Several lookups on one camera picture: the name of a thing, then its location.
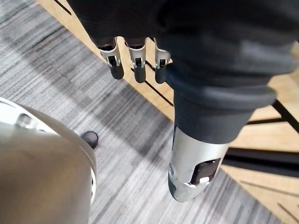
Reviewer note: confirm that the dark robot foot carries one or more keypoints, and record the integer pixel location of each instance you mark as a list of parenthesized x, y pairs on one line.
[(90, 138)]

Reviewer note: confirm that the silver robot leg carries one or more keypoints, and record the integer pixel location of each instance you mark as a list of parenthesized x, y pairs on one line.
[(42, 163)]

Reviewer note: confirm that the light wooden shelf unit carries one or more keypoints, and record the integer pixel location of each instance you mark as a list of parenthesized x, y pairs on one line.
[(264, 149)]

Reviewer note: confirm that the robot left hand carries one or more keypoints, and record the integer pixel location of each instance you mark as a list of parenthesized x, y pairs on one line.
[(210, 70)]

